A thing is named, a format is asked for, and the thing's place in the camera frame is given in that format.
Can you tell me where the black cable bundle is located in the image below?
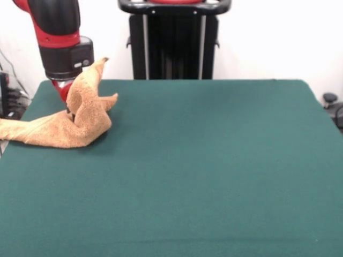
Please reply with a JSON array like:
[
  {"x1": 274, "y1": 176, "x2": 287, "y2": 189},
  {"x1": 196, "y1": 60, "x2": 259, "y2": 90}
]
[{"x1": 0, "y1": 48, "x2": 32, "y2": 121}]

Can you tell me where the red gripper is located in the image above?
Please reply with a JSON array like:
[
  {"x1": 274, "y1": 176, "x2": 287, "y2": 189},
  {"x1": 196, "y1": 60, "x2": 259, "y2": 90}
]
[{"x1": 50, "y1": 79, "x2": 73, "y2": 114}]

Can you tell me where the orange terry towel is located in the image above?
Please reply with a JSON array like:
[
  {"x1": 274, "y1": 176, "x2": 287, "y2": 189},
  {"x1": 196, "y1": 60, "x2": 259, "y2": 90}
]
[{"x1": 0, "y1": 57, "x2": 119, "y2": 149}]

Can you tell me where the black office chair base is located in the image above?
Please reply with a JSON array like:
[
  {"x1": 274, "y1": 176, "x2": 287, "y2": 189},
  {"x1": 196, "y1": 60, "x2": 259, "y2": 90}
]
[{"x1": 322, "y1": 92, "x2": 343, "y2": 126}]

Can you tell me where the dark green table cloth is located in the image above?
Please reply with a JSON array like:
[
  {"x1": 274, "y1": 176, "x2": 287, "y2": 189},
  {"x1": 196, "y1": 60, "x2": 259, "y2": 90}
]
[{"x1": 0, "y1": 79, "x2": 343, "y2": 257}]

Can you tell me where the black electrical box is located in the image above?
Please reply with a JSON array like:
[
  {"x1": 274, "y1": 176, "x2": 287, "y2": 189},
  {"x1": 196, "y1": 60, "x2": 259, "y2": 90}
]
[{"x1": 0, "y1": 71, "x2": 11, "y2": 118}]

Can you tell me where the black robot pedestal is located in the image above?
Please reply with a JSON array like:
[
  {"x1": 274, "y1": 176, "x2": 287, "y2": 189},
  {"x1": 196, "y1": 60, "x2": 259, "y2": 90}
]
[{"x1": 117, "y1": 0, "x2": 232, "y2": 80}]

